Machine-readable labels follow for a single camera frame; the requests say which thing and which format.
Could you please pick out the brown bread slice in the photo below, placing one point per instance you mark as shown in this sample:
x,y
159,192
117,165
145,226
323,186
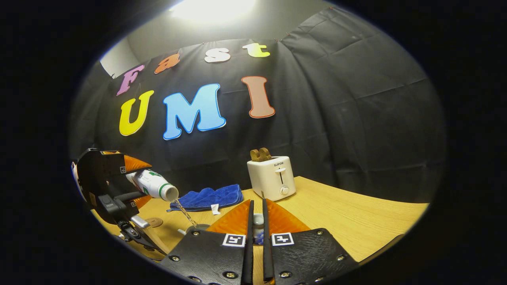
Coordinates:
x,y
266,153
255,155

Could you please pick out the black backdrop cloth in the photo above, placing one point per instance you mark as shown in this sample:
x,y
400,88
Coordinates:
x,y
348,118

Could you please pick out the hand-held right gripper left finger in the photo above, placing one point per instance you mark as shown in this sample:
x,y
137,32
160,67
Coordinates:
x,y
214,257

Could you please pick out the white teacup lid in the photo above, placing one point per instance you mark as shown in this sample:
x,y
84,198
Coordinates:
x,y
258,227

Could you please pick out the white toaster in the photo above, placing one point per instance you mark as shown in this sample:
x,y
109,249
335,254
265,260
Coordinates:
x,y
271,178

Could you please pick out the blue towel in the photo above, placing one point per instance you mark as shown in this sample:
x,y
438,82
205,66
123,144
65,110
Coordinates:
x,y
210,196

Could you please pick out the clear water bottle green label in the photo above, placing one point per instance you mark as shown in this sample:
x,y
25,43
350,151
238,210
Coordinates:
x,y
154,185

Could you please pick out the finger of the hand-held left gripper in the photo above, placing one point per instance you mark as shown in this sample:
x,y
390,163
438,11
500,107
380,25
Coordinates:
x,y
139,200
132,163

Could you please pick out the round brown coaster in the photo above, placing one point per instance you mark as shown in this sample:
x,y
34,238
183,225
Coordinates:
x,y
154,222

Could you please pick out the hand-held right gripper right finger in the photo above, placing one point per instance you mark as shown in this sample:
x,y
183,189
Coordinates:
x,y
305,257

